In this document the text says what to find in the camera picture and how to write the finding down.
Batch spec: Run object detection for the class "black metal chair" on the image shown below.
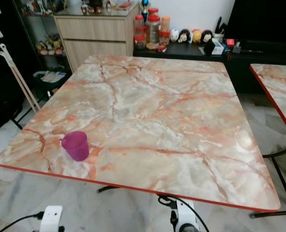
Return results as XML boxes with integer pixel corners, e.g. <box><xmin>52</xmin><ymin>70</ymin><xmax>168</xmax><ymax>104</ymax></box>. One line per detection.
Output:
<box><xmin>0</xmin><ymin>48</ymin><xmax>37</xmax><ymax>131</ymax></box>

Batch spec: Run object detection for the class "beige folded wooden rack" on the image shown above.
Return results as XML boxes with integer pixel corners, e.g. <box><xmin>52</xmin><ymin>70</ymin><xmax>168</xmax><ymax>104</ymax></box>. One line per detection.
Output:
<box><xmin>0</xmin><ymin>43</ymin><xmax>41</xmax><ymax>114</ymax></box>

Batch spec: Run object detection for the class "basket with papers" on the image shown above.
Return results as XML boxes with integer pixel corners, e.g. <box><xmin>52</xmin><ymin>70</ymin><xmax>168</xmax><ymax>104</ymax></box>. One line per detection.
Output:
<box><xmin>33</xmin><ymin>69</ymin><xmax>66</xmax><ymax>95</ymax></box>

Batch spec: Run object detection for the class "purple plastic cup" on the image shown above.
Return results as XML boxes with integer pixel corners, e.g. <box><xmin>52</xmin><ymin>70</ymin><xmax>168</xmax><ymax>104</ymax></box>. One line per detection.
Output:
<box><xmin>61</xmin><ymin>130</ymin><xmax>90</xmax><ymax>162</ymax></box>

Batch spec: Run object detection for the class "glass display shelf cabinet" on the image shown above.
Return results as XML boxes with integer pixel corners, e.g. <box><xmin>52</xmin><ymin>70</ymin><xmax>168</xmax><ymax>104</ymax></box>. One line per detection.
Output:
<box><xmin>12</xmin><ymin>0</ymin><xmax>66</xmax><ymax>78</ymax></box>

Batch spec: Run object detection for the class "light wooden drawer cabinet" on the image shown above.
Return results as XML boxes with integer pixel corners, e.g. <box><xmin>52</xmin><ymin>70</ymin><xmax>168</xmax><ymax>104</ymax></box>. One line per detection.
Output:
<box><xmin>54</xmin><ymin>4</ymin><xmax>137</xmax><ymax>72</ymax></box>

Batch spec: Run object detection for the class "slim clear jar red lid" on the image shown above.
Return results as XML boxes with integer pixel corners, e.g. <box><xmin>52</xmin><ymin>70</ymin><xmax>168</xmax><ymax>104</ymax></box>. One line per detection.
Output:
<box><xmin>134</xmin><ymin>15</ymin><xmax>146</xmax><ymax>38</ymax></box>

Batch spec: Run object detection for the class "large clear jar red lid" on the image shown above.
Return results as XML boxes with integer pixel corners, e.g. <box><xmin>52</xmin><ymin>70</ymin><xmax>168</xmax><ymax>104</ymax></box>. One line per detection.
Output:
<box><xmin>146</xmin><ymin>15</ymin><xmax>161</xmax><ymax>49</ymax></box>

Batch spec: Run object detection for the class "blue ball ornament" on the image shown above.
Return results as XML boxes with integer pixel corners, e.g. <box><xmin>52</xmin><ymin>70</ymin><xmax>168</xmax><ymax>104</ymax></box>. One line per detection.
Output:
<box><xmin>141</xmin><ymin>0</ymin><xmax>150</xmax><ymax>21</ymax></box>

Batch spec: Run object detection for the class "orange filled jar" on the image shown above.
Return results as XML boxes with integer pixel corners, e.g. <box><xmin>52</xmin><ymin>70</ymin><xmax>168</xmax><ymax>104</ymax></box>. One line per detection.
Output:
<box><xmin>161</xmin><ymin>16</ymin><xmax>171</xmax><ymax>32</ymax></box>

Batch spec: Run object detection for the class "white round figurine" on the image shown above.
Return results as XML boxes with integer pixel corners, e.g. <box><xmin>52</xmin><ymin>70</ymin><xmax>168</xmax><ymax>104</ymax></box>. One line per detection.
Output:
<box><xmin>169</xmin><ymin>29</ymin><xmax>180</xmax><ymax>43</ymax></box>

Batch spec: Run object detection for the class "black haired round figurine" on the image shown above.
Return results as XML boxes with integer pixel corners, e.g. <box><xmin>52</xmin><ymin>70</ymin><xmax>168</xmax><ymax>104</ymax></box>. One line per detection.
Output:
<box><xmin>179</xmin><ymin>29</ymin><xmax>191</xmax><ymax>44</ymax></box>

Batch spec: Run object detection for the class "yellow round figurine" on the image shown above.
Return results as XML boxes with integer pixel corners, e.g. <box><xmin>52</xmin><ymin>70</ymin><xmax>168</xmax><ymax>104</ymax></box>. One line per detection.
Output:
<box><xmin>191</xmin><ymin>29</ymin><xmax>202</xmax><ymax>44</ymax></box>

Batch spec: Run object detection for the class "dark brown round figurine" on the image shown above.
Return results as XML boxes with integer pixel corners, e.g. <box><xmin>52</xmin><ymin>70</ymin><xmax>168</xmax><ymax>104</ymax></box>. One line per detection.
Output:
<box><xmin>201</xmin><ymin>29</ymin><xmax>213</xmax><ymax>44</ymax></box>

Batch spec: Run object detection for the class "black television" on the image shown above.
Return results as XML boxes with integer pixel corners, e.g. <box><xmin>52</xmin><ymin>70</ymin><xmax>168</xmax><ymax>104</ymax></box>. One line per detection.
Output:
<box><xmin>224</xmin><ymin>0</ymin><xmax>286</xmax><ymax>42</ymax></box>

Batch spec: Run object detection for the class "small marble pattern folding table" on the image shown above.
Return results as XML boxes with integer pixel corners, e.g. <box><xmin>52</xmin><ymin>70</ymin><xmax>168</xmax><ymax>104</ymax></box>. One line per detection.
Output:
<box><xmin>249</xmin><ymin>63</ymin><xmax>286</xmax><ymax>144</ymax></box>

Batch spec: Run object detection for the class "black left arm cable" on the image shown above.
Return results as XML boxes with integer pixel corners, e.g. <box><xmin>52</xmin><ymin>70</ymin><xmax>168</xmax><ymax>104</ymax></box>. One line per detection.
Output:
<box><xmin>0</xmin><ymin>211</ymin><xmax>44</xmax><ymax>232</ymax></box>

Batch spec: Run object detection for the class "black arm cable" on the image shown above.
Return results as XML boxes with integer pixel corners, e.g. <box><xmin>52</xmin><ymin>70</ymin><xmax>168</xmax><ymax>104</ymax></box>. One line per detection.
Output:
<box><xmin>157</xmin><ymin>194</ymin><xmax>210</xmax><ymax>232</ymax></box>
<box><xmin>0</xmin><ymin>211</ymin><xmax>44</xmax><ymax>232</ymax></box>

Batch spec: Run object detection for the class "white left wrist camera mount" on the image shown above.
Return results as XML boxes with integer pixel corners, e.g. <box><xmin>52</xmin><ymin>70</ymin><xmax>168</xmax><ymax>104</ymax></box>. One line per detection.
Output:
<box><xmin>40</xmin><ymin>205</ymin><xmax>64</xmax><ymax>232</ymax></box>

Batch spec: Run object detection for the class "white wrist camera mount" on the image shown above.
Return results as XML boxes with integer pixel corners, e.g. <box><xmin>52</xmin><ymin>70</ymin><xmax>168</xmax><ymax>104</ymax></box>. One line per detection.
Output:
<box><xmin>40</xmin><ymin>205</ymin><xmax>64</xmax><ymax>232</ymax></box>
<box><xmin>174</xmin><ymin>199</ymin><xmax>201</xmax><ymax>232</ymax></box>

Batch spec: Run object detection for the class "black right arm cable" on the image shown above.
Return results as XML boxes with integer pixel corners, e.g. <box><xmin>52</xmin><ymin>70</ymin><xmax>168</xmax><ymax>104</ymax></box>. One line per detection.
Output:
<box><xmin>157</xmin><ymin>194</ymin><xmax>210</xmax><ymax>232</ymax></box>

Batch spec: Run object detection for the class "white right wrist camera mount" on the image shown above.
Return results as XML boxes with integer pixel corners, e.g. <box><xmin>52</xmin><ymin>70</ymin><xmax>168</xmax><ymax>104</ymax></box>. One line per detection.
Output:
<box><xmin>174</xmin><ymin>199</ymin><xmax>201</xmax><ymax>232</ymax></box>

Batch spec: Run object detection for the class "black table leg frame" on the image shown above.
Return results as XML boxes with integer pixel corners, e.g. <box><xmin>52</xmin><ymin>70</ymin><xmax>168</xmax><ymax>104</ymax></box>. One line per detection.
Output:
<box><xmin>97</xmin><ymin>144</ymin><xmax>286</xmax><ymax>219</ymax></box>

